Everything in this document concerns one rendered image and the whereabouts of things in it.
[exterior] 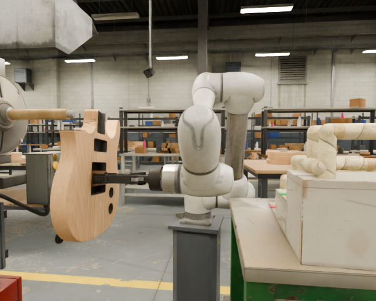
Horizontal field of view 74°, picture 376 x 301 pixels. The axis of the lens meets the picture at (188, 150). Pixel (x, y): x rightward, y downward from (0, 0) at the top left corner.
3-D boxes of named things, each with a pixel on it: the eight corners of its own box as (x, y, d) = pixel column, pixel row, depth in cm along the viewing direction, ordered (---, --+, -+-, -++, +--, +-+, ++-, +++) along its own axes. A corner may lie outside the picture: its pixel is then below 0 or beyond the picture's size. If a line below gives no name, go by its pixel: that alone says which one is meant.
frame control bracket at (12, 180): (-7, 189, 88) (-7, 177, 88) (33, 180, 107) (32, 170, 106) (3, 189, 87) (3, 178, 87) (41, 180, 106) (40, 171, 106)
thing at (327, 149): (320, 179, 49) (321, 131, 49) (315, 176, 53) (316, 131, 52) (338, 179, 49) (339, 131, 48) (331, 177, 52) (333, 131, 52)
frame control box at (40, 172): (-19, 222, 94) (-22, 153, 93) (24, 206, 116) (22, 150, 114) (42, 224, 92) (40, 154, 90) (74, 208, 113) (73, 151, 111)
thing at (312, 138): (308, 173, 57) (309, 132, 57) (304, 171, 61) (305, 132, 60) (323, 173, 57) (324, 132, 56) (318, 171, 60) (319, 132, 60)
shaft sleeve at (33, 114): (11, 107, 76) (18, 115, 78) (5, 113, 74) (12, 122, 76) (67, 106, 74) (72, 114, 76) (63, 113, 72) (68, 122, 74)
